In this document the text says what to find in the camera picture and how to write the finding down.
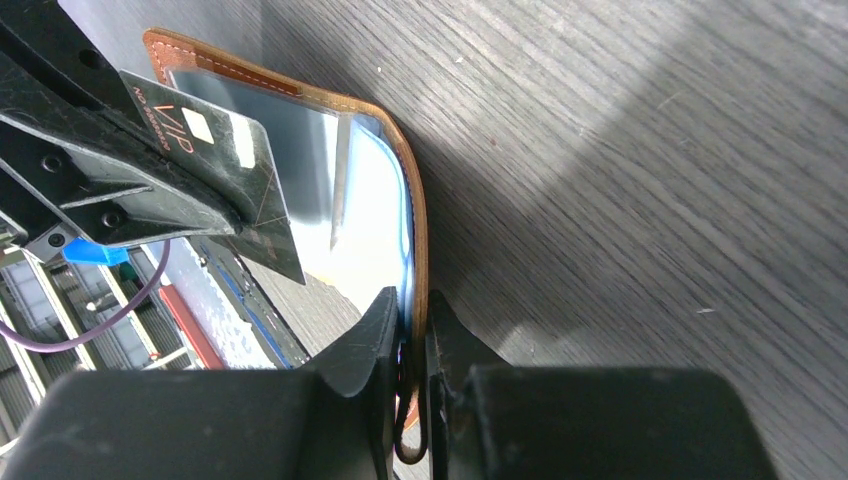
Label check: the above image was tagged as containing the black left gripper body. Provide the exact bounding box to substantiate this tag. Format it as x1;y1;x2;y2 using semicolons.
1;158;82;262

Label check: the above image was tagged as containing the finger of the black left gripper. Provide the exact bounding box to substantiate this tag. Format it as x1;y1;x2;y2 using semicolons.
1;55;239;246
1;0;143;126

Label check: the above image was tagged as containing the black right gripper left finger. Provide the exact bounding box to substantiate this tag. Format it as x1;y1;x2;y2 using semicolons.
3;288;399;479

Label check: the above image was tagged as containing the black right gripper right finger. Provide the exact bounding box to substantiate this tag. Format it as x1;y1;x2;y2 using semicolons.
426;291;777;479

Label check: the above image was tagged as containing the white card black stripe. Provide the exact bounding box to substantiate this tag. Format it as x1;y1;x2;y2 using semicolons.
119;70;305;284

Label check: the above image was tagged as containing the orange leather card holder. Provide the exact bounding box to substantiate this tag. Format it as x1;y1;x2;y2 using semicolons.
143;27;429;398

